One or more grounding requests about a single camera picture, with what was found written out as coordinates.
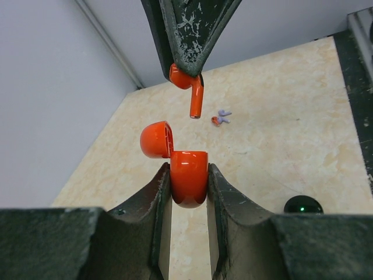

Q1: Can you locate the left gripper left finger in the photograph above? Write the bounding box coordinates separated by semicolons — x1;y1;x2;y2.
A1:
108;163;172;279

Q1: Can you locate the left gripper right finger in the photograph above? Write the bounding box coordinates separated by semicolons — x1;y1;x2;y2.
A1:
207;163;273;279

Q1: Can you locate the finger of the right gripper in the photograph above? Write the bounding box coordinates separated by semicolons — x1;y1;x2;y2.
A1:
141;0;174;81
160;0;241;77

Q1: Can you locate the orange earbud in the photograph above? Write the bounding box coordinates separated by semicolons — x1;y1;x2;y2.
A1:
169;63;204;119
211;116;222;127

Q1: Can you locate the orange earbud charging case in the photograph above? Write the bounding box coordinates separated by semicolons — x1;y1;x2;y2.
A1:
140;121;208;208

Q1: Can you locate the left aluminium frame post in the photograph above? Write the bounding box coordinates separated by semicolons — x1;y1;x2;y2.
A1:
74;0;145;90

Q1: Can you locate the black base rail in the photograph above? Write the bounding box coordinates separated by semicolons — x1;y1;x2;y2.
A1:
333;8;373;202

